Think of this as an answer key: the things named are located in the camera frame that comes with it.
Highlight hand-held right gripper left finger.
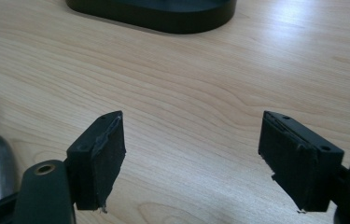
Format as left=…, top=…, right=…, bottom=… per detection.
left=65, top=110, right=127, bottom=215

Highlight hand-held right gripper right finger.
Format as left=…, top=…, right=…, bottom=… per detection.
left=258, top=110, right=345, bottom=215

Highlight black oval tray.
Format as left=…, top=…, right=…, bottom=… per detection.
left=65, top=0, right=238, bottom=35

